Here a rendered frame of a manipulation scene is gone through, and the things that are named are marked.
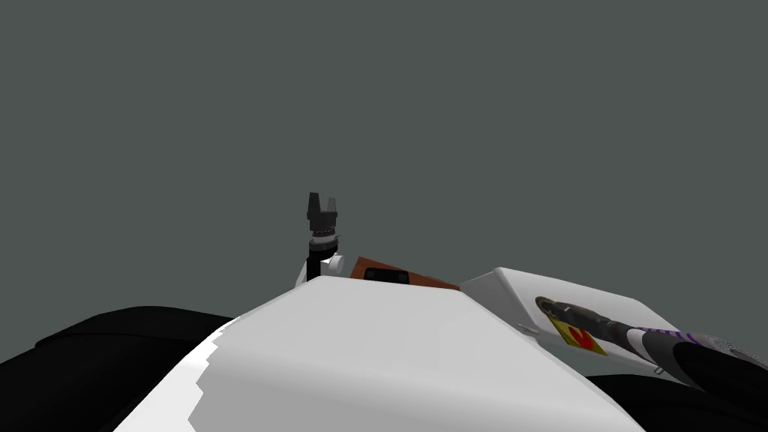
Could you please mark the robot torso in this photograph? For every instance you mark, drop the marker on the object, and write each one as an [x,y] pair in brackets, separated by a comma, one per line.
[372,360]

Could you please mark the white box with yellow label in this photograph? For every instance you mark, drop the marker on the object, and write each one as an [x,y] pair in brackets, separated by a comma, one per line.
[510,291]

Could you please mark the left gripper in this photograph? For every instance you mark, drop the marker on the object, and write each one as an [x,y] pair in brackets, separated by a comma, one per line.
[322,222]

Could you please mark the brown flat box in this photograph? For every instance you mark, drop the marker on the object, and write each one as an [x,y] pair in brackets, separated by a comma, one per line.
[429,280]

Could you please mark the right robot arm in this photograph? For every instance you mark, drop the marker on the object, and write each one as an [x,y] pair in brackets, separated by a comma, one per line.
[720,384]

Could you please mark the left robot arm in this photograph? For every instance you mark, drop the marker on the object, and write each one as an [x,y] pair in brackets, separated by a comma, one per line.
[90,372]

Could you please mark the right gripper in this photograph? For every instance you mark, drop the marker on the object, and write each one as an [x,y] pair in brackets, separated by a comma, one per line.
[591,321]

